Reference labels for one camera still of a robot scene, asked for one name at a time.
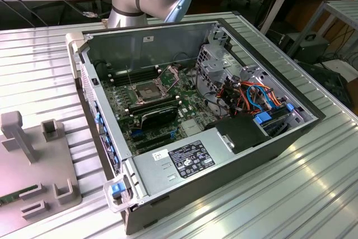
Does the black RAM slot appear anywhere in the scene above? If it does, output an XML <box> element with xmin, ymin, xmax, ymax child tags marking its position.
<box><xmin>110</xmin><ymin>69</ymin><xmax>162</xmax><ymax>84</ymax></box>
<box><xmin>108</xmin><ymin>65</ymin><xmax>160</xmax><ymax>79</ymax></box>
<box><xmin>127</xmin><ymin>95</ymin><xmax>180</xmax><ymax>111</ymax></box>
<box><xmin>130</xmin><ymin>99</ymin><xmax>182</xmax><ymax>117</ymax></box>

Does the CPU socket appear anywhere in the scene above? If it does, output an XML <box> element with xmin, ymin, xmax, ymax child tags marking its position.
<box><xmin>131</xmin><ymin>81</ymin><xmax>166</xmax><ymax>105</ymax></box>

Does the black expansion slot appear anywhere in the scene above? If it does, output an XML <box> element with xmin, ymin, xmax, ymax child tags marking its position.
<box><xmin>134</xmin><ymin>133</ymin><xmax>172</xmax><ymax>151</ymax></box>

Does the green motherboard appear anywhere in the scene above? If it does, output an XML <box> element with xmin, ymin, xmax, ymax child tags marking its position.
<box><xmin>99</xmin><ymin>64</ymin><xmax>223</xmax><ymax>157</ymax></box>

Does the black glossy card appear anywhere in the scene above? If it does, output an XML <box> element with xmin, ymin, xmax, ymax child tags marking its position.
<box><xmin>139</xmin><ymin>106</ymin><xmax>179</xmax><ymax>131</ymax></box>

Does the small silver heatsink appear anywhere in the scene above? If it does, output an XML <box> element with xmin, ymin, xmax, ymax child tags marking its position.
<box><xmin>181</xmin><ymin>119</ymin><xmax>204</xmax><ymax>135</ymax></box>

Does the silver drive cage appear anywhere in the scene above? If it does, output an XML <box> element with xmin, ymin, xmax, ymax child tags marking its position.
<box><xmin>195</xmin><ymin>43</ymin><xmax>244</xmax><ymax>111</ymax></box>

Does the black plastic shroud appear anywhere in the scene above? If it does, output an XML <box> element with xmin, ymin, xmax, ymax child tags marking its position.
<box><xmin>203</xmin><ymin>110</ymin><xmax>272</xmax><ymax>155</ymax></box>

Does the silver power supply unit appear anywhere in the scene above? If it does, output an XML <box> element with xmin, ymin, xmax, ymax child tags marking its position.
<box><xmin>133</xmin><ymin>126</ymin><xmax>235</xmax><ymax>198</ymax></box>

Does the disk bay with blue clip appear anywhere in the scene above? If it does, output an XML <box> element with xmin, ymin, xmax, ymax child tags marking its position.
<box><xmin>252</xmin><ymin>104</ymin><xmax>295</xmax><ymax>139</ymax></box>

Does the open grey PC case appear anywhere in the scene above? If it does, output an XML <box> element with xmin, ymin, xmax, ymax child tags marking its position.
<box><xmin>64</xmin><ymin>11</ymin><xmax>327</xmax><ymax>236</ymax></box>

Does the clear latch with blue tab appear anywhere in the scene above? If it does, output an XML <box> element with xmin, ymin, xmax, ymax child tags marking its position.
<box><xmin>102</xmin><ymin>174</ymin><xmax>140</xmax><ymax>213</ymax></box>

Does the black mesh panel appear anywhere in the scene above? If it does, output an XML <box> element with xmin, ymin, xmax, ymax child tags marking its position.
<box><xmin>298</xmin><ymin>62</ymin><xmax>354</xmax><ymax>109</ymax></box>

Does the grey parts rack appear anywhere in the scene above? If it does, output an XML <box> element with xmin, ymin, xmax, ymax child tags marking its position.
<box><xmin>0</xmin><ymin>111</ymin><xmax>83</xmax><ymax>233</ymax></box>

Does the green RAM stick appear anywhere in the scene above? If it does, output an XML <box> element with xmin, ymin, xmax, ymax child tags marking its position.
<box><xmin>0</xmin><ymin>184</ymin><xmax>39</xmax><ymax>205</ymax></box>

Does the metal socket cover frame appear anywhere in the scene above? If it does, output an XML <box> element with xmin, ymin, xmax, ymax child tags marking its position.
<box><xmin>157</xmin><ymin>65</ymin><xmax>182</xmax><ymax>94</ymax></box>

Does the orange wire bundle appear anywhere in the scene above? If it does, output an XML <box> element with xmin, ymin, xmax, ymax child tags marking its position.
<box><xmin>217</xmin><ymin>80</ymin><xmax>284</xmax><ymax>117</ymax></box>

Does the blue wire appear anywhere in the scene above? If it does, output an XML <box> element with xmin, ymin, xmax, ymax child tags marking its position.
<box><xmin>247</xmin><ymin>82</ymin><xmax>274</xmax><ymax>110</ymax></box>

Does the black box with handle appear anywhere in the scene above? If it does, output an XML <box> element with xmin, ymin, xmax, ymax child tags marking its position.
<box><xmin>284</xmin><ymin>32</ymin><xmax>330</xmax><ymax>64</ymax></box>

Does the grey metal shelf frame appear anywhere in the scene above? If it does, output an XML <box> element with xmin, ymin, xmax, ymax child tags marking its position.
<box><xmin>287</xmin><ymin>0</ymin><xmax>358</xmax><ymax>60</ymax></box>

